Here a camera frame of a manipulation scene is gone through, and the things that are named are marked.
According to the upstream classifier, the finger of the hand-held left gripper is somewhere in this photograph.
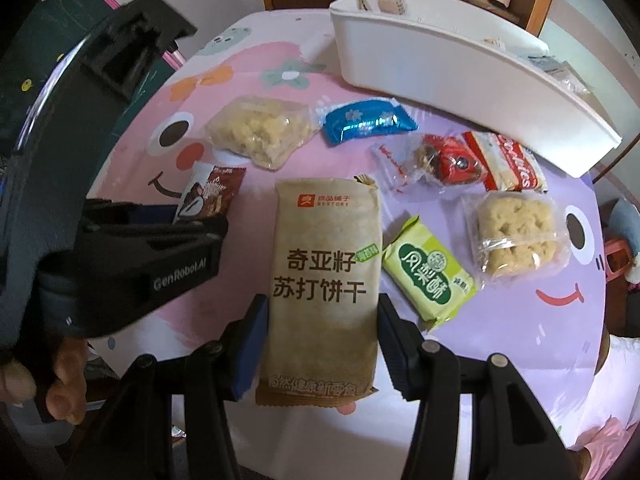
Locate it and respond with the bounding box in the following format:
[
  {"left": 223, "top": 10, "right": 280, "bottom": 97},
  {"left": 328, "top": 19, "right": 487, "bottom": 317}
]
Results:
[
  {"left": 84, "top": 199, "right": 183, "bottom": 223},
  {"left": 82, "top": 215, "right": 229, "bottom": 261}
]

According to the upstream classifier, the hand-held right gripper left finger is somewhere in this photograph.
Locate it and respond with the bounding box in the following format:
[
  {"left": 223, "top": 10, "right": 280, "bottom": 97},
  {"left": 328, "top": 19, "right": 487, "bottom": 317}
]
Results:
[{"left": 65, "top": 294, "right": 271, "bottom": 480}]

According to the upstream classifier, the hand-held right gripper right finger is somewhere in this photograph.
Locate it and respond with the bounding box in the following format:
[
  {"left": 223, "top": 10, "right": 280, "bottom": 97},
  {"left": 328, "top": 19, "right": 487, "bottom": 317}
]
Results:
[{"left": 377, "top": 292, "right": 571, "bottom": 480}]

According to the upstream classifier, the small brown snack packet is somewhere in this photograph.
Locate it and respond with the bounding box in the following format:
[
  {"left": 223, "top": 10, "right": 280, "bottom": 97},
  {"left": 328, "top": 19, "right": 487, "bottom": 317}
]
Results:
[{"left": 172, "top": 162, "right": 247, "bottom": 223}]

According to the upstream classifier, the green pastry packet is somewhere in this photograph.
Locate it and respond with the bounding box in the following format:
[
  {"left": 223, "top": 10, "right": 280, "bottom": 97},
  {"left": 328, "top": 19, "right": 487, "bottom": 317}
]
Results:
[{"left": 381, "top": 215, "right": 480, "bottom": 323}]

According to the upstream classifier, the beige cracker packet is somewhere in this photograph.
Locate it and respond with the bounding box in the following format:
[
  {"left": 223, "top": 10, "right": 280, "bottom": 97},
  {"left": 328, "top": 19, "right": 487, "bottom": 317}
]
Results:
[{"left": 254, "top": 174, "right": 383, "bottom": 407}]

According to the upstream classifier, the clear puffed rice packet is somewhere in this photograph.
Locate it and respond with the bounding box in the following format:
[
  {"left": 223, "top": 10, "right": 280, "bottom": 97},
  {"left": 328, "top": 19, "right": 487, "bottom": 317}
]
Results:
[
  {"left": 461, "top": 191, "right": 572, "bottom": 277},
  {"left": 205, "top": 95, "right": 313, "bottom": 170}
]

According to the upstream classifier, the clear red nut packet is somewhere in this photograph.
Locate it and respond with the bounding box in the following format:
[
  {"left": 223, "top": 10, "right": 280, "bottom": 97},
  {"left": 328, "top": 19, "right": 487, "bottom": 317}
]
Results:
[{"left": 371, "top": 134, "right": 485, "bottom": 197}]

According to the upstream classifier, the red white cookie packet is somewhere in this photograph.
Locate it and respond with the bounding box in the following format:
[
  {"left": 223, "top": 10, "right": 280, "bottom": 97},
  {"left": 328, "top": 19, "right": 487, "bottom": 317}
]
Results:
[{"left": 462, "top": 130, "right": 550, "bottom": 193}]

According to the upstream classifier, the blue white snack packet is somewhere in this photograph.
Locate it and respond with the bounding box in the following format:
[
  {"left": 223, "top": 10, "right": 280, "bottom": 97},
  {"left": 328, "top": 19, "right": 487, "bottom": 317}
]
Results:
[{"left": 317, "top": 97, "right": 420, "bottom": 147}]

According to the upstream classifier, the white plastic bin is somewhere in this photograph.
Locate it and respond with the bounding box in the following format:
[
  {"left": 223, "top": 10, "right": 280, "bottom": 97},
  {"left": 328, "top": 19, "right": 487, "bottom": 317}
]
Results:
[{"left": 329, "top": 0, "right": 624, "bottom": 177}]

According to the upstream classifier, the light blue snack packet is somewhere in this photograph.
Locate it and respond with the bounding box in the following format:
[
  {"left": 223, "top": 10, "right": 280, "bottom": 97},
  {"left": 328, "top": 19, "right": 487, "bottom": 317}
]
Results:
[{"left": 527, "top": 55, "right": 593, "bottom": 98}]

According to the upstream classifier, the person's left hand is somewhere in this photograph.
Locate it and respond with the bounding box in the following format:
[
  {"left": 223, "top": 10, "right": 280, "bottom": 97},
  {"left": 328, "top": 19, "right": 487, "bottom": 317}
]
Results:
[{"left": 0, "top": 332, "right": 91, "bottom": 426}]

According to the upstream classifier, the pink plastic stool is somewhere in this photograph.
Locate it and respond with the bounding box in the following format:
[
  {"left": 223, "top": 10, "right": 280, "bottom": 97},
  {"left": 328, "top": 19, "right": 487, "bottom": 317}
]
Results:
[{"left": 602, "top": 240, "right": 633, "bottom": 286}]

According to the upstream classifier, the blue cushion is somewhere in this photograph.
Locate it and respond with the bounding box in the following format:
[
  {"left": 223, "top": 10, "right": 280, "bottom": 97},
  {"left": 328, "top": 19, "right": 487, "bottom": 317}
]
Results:
[{"left": 600, "top": 197, "right": 640, "bottom": 246}]

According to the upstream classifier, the pastel floral wardrobe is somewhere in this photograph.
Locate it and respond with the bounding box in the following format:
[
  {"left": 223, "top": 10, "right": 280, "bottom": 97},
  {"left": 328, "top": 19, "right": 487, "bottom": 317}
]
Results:
[{"left": 537, "top": 0, "right": 640, "bottom": 91}]

